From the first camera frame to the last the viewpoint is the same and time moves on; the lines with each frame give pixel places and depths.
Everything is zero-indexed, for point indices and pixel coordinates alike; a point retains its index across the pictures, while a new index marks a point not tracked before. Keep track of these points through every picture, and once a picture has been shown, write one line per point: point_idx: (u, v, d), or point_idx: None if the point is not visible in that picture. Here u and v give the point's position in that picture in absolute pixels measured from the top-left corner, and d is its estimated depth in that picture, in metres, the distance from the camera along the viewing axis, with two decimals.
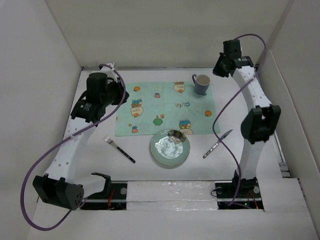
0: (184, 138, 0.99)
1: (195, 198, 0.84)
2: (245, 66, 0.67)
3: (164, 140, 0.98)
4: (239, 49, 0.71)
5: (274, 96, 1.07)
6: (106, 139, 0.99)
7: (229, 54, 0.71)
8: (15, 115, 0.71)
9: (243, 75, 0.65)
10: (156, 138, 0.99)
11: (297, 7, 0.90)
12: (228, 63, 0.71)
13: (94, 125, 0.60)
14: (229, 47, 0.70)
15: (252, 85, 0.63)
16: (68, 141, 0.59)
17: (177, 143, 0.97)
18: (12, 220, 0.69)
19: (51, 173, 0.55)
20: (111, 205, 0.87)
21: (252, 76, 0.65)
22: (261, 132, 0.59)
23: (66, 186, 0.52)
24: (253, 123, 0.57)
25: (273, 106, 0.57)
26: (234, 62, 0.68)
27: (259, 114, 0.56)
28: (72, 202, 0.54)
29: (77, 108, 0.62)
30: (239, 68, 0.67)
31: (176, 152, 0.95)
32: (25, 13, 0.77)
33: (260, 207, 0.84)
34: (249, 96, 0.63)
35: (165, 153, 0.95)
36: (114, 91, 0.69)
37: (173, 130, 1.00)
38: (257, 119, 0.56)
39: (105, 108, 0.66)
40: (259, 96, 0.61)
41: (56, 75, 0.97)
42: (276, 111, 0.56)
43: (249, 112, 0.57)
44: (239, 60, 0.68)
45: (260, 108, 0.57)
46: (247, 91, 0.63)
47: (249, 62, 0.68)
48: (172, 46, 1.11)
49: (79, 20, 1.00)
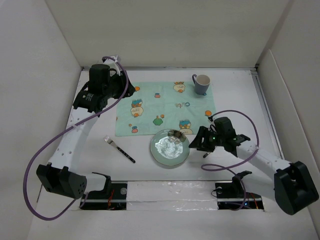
0: (184, 138, 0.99)
1: (195, 198, 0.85)
2: (244, 142, 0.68)
3: (164, 140, 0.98)
4: (232, 127, 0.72)
5: (275, 97, 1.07)
6: (106, 138, 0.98)
7: (225, 135, 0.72)
8: (15, 115, 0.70)
9: (247, 149, 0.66)
10: (156, 138, 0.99)
11: (297, 7, 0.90)
12: (227, 145, 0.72)
13: (97, 115, 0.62)
14: (223, 129, 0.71)
15: (259, 153, 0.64)
16: (71, 130, 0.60)
17: (177, 143, 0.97)
18: (12, 220, 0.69)
19: (54, 162, 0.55)
20: (111, 205, 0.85)
21: (254, 145, 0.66)
22: (303, 199, 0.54)
23: (69, 174, 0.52)
24: (287, 190, 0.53)
25: (296, 164, 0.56)
26: (232, 144, 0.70)
27: (286, 178, 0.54)
28: (75, 191, 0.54)
29: (79, 99, 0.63)
30: (239, 145, 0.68)
31: (176, 152, 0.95)
32: (24, 13, 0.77)
33: (260, 207, 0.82)
34: (264, 165, 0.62)
35: (165, 153, 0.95)
36: (116, 84, 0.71)
37: (173, 130, 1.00)
38: (288, 183, 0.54)
39: (107, 99, 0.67)
40: (274, 160, 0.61)
41: (56, 75, 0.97)
42: (300, 167, 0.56)
43: (276, 180, 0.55)
44: (235, 139, 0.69)
45: (284, 171, 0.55)
46: (260, 161, 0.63)
47: (245, 137, 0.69)
48: (172, 46, 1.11)
49: (79, 20, 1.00)
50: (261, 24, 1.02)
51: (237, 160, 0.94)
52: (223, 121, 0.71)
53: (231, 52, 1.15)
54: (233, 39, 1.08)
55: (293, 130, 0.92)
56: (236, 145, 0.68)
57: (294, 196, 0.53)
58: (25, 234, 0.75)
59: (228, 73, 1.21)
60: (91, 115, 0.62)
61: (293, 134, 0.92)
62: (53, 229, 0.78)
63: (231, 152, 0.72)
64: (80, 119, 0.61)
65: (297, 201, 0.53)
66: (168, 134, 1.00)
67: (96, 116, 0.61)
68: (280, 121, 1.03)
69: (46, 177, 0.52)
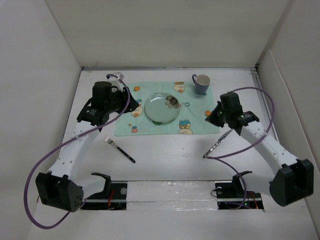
0: (178, 106, 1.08)
1: (195, 198, 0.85)
2: (252, 123, 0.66)
3: (159, 101, 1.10)
4: (239, 103, 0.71)
5: (275, 97, 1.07)
6: (106, 139, 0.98)
7: (230, 110, 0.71)
8: (16, 116, 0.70)
9: (254, 132, 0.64)
10: (152, 97, 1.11)
11: (297, 7, 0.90)
12: (232, 121, 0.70)
13: (98, 129, 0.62)
14: (229, 104, 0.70)
15: (266, 140, 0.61)
16: (73, 141, 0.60)
17: (168, 106, 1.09)
18: (13, 219, 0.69)
19: (54, 170, 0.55)
20: (111, 205, 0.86)
21: (263, 131, 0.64)
22: (297, 194, 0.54)
23: (68, 184, 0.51)
24: (287, 185, 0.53)
25: (303, 162, 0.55)
26: (238, 121, 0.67)
27: (289, 173, 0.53)
28: (71, 204, 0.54)
29: (83, 113, 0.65)
30: (245, 125, 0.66)
31: (165, 112, 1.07)
32: (25, 12, 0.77)
33: (260, 207, 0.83)
34: (269, 154, 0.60)
35: (156, 112, 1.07)
36: (118, 99, 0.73)
37: (171, 97, 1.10)
38: (291, 180, 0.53)
39: (108, 115, 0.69)
40: (281, 152, 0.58)
41: (56, 74, 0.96)
42: (307, 165, 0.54)
43: (279, 173, 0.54)
44: (242, 117, 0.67)
45: (289, 168, 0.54)
46: (265, 148, 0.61)
47: (254, 117, 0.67)
48: (172, 45, 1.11)
49: (79, 19, 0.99)
50: (261, 24, 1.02)
51: (237, 160, 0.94)
52: (230, 94, 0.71)
53: (231, 52, 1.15)
54: (233, 39, 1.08)
55: (293, 129, 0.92)
56: (240, 120, 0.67)
57: (291, 192, 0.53)
58: (25, 235, 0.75)
59: (228, 73, 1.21)
60: (93, 128, 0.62)
61: (293, 135, 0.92)
62: (53, 229, 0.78)
63: (234, 128, 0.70)
64: (83, 131, 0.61)
65: (293, 194, 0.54)
66: (166, 99, 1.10)
67: (98, 129, 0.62)
68: (280, 121, 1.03)
69: (44, 184, 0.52)
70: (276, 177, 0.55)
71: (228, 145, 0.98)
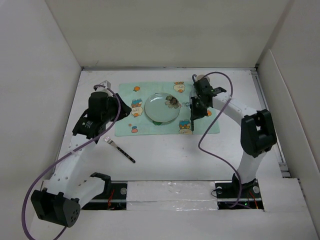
0: (178, 106, 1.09)
1: (195, 198, 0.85)
2: (220, 93, 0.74)
3: (159, 100, 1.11)
4: (208, 84, 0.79)
5: (275, 97, 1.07)
6: (106, 139, 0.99)
7: (202, 91, 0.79)
8: (15, 116, 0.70)
9: (222, 100, 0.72)
10: (152, 97, 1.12)
11: (297, 7, 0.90)
12: (205, 99, 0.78)
13: (94, 140, 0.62)
14: (201, 86, 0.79)
15: (232, 103, 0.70)
16: (69, 156, 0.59)
17: (168, 106, 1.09)
18: (13, 219, 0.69)
19: (50, 187, 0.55)
20: (111, 205, 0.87)
21: (229, 97, 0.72)
22: (264, 141, 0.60)
23: (64, 201, 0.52)
24: (250, 131, 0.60)
25: (262, 111, 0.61)
26: (209, 96, 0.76)
27: (251, 121, 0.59)
28: (68, 220, 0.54)
29: (79, 126, 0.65)
30: (215, 97, 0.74)
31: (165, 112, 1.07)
32: (24, 12, 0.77)
33: (260, 207, 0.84)
34: (235, 113, 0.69)
35: (156, 113, 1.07)
36: (112, 108, 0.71)
37: (171, 97, 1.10)
38: (252, 126, 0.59)
39: (104, 125, 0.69)
40: (244, 108, 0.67)
41: (55, 74, 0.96)
42: (266, 114, 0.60)
43: (242, 123, 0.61)
44: (212, 92, 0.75)
45: (251, 117, 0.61)
46: (232, 109, 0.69)
47: (222, 89, 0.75)
48: (172, 45, 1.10)
49: (78, 20, 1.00)
50: (261, 24, 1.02)
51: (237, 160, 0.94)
52: (200, 80, 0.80)
53: (231, 52, 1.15)
54: (232, 39, 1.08)
55: (293, 129, 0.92)
56: (212, 95, 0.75)
57: (255, 139, 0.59)
58: (24, 235, 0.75)
59: (228, 73, 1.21)
60: (89, 140, 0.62)
61: (293, 134, 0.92)
62: (53, 229, 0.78)
63: (208, 103, 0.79)
64: (78, 146, 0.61)
65: (258, 142, 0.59)
66: (166, 99, 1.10)
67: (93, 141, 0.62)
68: (280, 121, 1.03)
69: (40, 202, 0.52)
70: (241, 127, 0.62)
71: (227, 144, 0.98)
